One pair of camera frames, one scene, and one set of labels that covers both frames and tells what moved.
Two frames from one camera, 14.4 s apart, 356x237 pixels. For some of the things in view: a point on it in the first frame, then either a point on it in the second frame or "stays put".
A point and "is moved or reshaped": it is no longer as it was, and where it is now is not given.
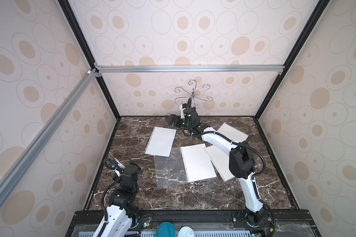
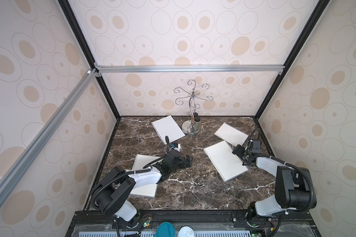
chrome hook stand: [194, 95] stays put
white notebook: [160, 141] is moved or reshaped
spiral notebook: [221, 160] stays put
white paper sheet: [188, 164] → [149, 191]
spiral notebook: [232, 134] stays put
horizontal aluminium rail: [191, 68] stays put
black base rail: [206, 223] stays put
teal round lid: [165, 229] stays put
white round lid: [186, 231] stays put
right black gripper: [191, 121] → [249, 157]
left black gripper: [134, 163] → [184, 164]
